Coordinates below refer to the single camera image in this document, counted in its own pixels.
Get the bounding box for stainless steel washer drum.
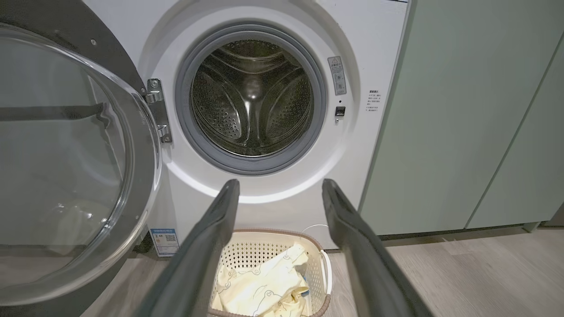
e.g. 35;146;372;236
190;40;314;157

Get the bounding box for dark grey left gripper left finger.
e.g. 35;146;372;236
137;178;241;317

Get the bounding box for white front-load washing machine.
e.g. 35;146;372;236
82;0;412;256

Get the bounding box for metal door hinge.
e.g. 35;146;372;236
143;78;173;144

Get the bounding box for cream yellow printed garment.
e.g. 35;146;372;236
211;243;311;317

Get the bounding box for grey warning label sticker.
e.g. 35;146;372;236
327;56;347;96

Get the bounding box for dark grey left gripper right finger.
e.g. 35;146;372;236
322;178;432;317

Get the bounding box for cream perforated basket brown rim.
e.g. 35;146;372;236
207;228;332;317

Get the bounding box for washing machine glass door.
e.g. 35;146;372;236
0;0;164;317

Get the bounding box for white text notice sticker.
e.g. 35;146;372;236
365;89;382;113

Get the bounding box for blue energy label sticker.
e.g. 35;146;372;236
149;228;180;257

